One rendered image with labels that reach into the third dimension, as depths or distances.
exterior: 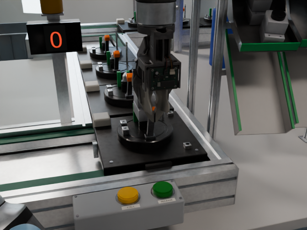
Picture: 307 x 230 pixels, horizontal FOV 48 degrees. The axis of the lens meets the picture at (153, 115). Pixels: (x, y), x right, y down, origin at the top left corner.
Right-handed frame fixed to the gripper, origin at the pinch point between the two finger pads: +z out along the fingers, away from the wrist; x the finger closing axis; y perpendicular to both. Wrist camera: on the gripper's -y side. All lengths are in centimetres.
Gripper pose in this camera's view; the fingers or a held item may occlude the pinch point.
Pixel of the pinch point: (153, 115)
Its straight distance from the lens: 76.3
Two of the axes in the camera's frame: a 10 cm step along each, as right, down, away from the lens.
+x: 9.7, -1.1, 2.3
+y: 2.5, 4.2, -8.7
